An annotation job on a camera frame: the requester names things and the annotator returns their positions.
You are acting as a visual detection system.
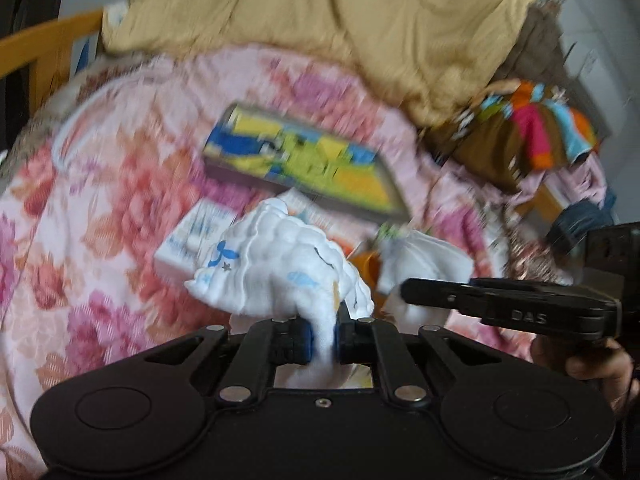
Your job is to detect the right hand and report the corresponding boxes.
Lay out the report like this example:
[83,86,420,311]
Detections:
[530,335,639,414]

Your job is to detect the white soft cloth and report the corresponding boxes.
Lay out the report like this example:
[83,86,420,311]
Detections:
[376,231,474,335]

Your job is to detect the pink floral bedsheet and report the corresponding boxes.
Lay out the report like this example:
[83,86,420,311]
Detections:
[0,43,551,480]

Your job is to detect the white baby cloth blue print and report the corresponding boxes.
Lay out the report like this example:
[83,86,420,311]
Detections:
[184,198,374,388]

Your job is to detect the colourful striped brown garment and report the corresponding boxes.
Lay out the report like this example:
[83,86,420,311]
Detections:
[421,79,599,194]

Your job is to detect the wooden bed frame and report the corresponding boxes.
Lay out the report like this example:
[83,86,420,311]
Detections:
[0,9,103,117]

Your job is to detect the grey tray with cartoon picture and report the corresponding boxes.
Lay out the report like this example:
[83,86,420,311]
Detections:
[202,102,410,224]

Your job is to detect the white blue medicine box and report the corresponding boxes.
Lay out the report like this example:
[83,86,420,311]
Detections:
[153,198,236,285]

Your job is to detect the tan dotted blanket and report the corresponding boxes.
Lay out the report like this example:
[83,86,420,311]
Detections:
[102,0,535,126]

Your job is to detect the orange plastic bowl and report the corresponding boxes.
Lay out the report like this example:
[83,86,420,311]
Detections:
[349,250,386,318]

